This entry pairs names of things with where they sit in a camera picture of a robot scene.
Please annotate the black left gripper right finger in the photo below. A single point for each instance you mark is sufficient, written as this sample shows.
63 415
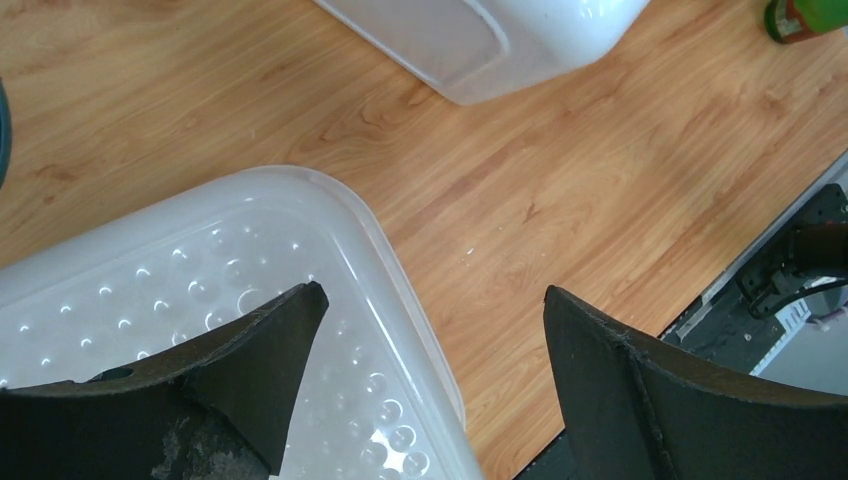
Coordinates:
636 407

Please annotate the translucent white perforated basket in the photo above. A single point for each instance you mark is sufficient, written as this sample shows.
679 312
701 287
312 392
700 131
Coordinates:
378 399

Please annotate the aluminium frame rail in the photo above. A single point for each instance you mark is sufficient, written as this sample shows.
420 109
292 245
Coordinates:
756 306

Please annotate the teal plastic bucket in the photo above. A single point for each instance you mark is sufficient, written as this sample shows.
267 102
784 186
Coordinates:
6 134

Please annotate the white plastic tub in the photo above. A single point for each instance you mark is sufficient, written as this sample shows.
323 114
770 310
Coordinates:
473 51

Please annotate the green glass bottle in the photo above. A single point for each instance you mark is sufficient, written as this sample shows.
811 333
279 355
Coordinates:
793 21

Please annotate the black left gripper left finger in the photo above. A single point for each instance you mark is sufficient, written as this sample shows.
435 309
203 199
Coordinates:
218 406

